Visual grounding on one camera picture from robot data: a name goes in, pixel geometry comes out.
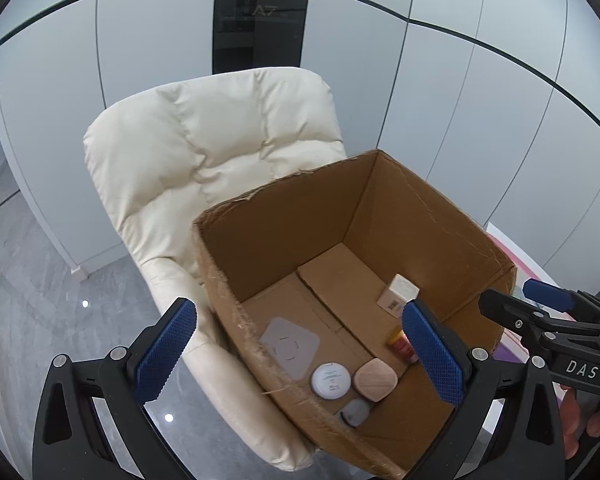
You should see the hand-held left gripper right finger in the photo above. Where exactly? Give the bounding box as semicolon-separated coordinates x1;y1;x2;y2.
401;299;566;480

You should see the small grey round container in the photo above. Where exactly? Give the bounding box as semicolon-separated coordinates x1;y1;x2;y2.
340;399;372;429

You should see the grey packet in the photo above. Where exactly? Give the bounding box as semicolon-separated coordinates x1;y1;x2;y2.
258;316;321;382

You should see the person's right hand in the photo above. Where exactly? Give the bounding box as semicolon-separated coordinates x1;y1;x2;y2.
560;388;600;459

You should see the white round compact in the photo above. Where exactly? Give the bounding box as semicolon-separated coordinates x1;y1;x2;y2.
311;361;352;401

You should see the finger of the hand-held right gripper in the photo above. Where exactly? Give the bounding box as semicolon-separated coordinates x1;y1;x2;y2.
522;278;600;328
478;289;600;356

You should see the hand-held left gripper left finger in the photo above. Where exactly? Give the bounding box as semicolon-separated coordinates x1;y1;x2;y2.
32;297;198;480

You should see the cream padded armchair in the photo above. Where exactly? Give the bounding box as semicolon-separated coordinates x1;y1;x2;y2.
83;66;348;472

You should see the brown cardboard box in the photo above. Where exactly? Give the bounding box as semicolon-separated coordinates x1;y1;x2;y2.
192;149;518;478

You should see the pastel striped cloth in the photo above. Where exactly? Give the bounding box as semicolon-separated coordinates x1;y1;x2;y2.
485;224;568;406

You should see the black glass cabinet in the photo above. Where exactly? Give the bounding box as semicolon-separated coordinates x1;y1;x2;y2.
212;0;313;73

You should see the red gold-lidded can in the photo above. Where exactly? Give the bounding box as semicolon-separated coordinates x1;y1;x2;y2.
386;327;421;365

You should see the small white carton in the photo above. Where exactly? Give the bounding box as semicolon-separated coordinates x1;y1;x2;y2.
377;274;421;318

